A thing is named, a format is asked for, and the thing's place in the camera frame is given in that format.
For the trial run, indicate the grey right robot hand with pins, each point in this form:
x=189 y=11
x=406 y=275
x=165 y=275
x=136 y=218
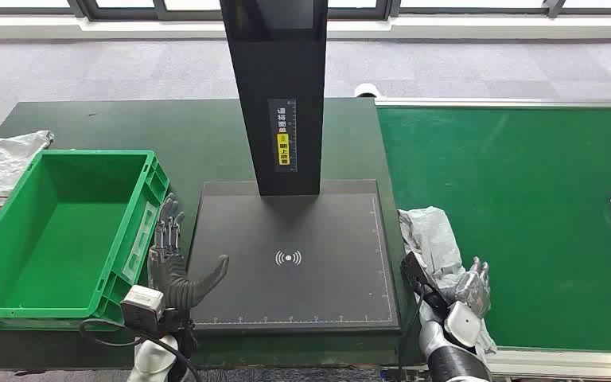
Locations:
x=474 y=290

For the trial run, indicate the aluminium conveyor frame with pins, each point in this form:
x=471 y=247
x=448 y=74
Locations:
x=548 y=364

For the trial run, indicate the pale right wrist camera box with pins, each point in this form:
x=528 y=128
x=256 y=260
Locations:
x=421 y=279

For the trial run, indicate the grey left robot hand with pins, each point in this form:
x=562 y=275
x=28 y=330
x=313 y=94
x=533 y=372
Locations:
x=168 y=274

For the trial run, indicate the white window sill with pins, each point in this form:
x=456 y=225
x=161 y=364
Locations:
x=126 y=29

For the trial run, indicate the dark window frame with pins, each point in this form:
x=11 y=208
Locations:
x=126 y=8

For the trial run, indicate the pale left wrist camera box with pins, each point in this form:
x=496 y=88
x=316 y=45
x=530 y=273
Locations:
x=142 y=306

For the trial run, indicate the green plastic crate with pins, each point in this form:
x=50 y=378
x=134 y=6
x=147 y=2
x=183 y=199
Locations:
x=63 y=237

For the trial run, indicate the green conveyor belt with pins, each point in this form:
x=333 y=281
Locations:
x=537 y=221

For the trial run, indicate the black inbound scanner machine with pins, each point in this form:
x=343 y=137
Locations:
x=295 y=284

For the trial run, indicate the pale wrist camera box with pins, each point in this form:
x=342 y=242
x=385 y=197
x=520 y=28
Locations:
x=421 y=279
x=142 y=306

